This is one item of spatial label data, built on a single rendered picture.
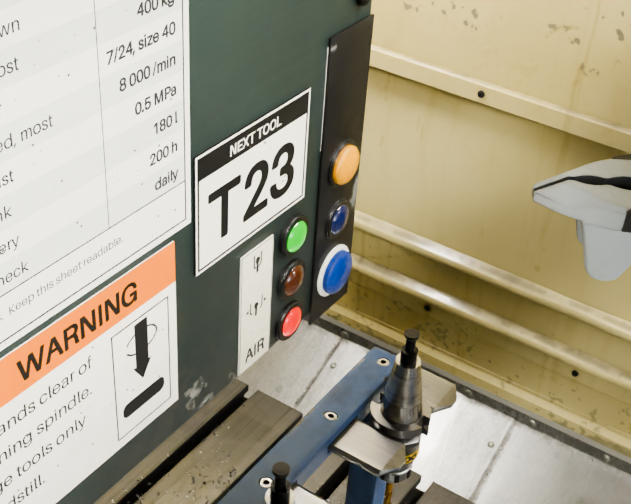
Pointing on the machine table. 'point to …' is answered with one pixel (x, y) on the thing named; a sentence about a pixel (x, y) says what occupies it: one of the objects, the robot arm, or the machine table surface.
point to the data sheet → (75, 150)
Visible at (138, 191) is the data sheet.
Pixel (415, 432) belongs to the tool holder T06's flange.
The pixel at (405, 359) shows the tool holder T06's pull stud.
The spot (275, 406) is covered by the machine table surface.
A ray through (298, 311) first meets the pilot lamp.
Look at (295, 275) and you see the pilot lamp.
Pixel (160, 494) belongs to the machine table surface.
